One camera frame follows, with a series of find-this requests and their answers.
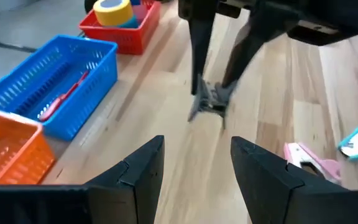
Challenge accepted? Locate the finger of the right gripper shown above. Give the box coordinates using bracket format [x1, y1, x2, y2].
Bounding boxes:
[221, 14, 295, 90]
[187, 12, 219, 96]

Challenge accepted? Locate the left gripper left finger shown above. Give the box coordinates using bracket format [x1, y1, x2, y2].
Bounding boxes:
[85, 135, 166, 224]

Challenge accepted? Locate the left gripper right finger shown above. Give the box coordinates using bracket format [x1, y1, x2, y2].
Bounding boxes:
[231, 136, 354, 224]

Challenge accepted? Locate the black staple remover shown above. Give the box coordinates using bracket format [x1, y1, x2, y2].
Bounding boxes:
[187, 74, 239, 129]

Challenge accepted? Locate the pink tape roll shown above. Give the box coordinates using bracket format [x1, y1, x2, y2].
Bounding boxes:
[132, 3, 151, 25]

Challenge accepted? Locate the pink staple remover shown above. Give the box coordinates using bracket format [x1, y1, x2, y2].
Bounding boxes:
[283, 141, 342, 185]

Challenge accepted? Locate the light blue tape roll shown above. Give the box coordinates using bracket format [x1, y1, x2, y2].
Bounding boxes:
[116, 14, 140, 30]

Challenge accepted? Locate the yellow tape roll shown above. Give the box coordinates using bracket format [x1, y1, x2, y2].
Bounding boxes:
[92, 0, 134, 27]

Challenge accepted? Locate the teal staple remover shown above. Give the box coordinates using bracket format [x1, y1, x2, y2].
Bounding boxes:
[336, 114, 358, 162]

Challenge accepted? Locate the red mini stapler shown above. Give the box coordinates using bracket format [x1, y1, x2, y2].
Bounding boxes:
[38, 70, 91, 123]

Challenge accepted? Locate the red plastic basket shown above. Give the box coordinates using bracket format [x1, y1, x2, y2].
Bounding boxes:
[78, 0, 162, 56]

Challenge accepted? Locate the blue plastic basket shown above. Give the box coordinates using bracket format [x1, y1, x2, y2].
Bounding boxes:
[0, 34, 119, 142]

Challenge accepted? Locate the orange plastic basket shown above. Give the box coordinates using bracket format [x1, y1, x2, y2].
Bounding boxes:
[0, 105, 57, 186]

